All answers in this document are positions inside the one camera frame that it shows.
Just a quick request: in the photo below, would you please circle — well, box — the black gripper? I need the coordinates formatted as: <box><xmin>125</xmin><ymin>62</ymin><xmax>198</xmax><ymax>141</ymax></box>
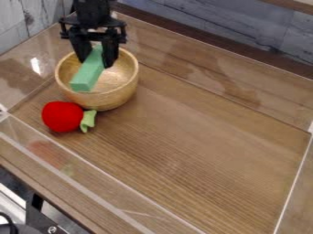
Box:
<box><xmin>59</xmin><ymin>15</ymin><xmax>128</xmax><ymax>68</ymax></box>

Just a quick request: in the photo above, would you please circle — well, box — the green rectangular block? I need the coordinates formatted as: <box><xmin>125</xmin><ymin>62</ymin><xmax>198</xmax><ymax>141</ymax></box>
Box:
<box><xmin>70</xmin><ymin>45</ymin><xmax>106</xmax><ymax>92</ymax></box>

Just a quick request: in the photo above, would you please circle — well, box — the brown wooden bowl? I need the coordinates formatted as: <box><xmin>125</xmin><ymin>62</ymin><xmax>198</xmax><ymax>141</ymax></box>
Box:
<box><xmin>55</xmin><ymin>48</ymin><xmax>140</xmax><ymax>112</ymax></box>

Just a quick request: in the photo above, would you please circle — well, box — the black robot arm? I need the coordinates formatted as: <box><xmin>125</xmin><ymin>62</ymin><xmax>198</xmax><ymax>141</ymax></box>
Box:
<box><xmin>59</xmin><ymin>0</ymin><xmax>128</xmax><ymax>68</ymax></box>

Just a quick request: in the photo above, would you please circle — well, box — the red plush strawberry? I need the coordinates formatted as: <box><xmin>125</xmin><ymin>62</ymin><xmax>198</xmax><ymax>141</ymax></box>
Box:
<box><xmin>42</xmin><ymin>101</ymin><xmax>97</xmax><ymax>133</ymax></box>

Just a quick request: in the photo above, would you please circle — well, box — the clear acrylic tray wall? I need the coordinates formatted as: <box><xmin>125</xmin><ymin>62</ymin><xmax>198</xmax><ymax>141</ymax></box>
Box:
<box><xmin>0</xmin><ymin>106</ymin><xmax>206</xmax><ymax>234</ymax></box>

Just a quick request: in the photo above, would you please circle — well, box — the black cable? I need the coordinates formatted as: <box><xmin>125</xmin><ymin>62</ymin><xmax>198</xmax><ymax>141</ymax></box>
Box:
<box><xmin>0</xmin><ymin>213</ymin><xmax>20</xmax><ymax>234</ymax></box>

